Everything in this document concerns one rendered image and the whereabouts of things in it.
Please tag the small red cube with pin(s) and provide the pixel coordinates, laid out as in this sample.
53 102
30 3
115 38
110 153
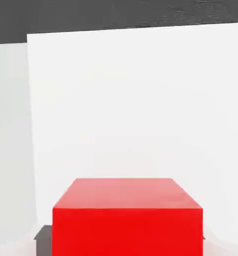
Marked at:
127 230

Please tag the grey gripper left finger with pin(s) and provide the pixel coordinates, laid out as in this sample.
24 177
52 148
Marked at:
44 240

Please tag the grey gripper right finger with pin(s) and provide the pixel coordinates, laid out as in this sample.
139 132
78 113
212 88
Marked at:
208 249

